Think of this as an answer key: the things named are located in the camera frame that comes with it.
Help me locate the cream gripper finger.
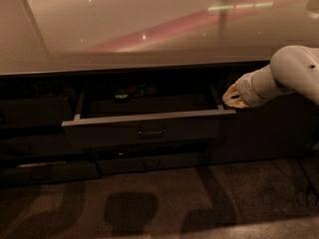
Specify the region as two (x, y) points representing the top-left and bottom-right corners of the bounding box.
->
(222, 84), (240, 102)
(223, 98), (248, 109)

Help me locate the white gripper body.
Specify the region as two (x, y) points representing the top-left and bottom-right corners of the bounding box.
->
(235, 66), (293, 108)

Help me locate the dark drawer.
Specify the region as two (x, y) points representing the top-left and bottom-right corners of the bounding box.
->
(0, 97), (73, 128)
(0, 133), (84, 159)
(0, 161), (100, 187)
(62, 86), (236, 149)
(97, 152), (203, 175)
(95, 140), (207, 154)

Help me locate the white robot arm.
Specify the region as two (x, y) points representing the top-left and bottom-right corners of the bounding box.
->
(222, 46), (319, 109)

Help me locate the dark cabinet door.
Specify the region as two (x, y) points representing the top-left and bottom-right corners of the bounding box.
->
(205, 94), (319, 164)

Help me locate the green snack bag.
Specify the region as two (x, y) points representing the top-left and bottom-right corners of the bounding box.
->
(114, 84), (158, 100)

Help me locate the dark thin metal stand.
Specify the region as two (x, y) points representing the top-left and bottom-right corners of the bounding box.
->
(296, 158), (319, 206)

